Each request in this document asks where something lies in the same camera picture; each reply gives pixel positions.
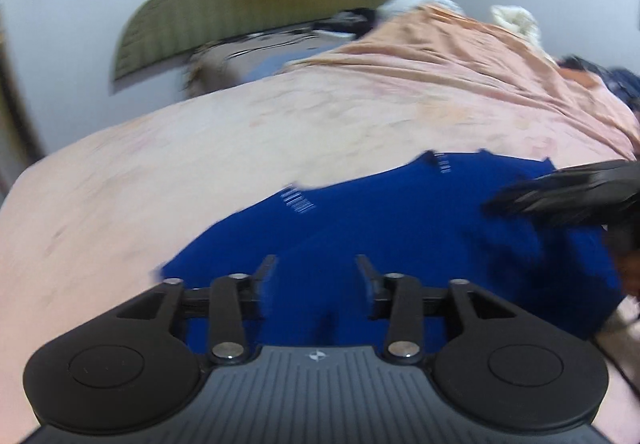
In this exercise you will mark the blue beaded sweater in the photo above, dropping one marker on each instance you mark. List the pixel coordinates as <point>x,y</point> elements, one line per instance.
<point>400,234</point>

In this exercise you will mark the brown pillow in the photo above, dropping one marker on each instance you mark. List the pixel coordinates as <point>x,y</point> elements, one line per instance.
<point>250,59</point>

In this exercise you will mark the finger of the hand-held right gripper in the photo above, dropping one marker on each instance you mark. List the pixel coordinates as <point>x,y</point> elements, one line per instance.
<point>575,194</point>

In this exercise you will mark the pink bed sheet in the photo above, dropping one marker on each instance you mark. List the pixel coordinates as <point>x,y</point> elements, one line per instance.
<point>150,164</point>

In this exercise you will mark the dark and orange clothes pile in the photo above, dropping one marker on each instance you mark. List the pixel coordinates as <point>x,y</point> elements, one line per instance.
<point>610,79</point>

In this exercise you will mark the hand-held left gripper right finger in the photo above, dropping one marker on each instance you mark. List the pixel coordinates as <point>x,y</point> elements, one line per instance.
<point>402,309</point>

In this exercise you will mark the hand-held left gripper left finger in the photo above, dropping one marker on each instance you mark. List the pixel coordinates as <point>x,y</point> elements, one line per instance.
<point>227,309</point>

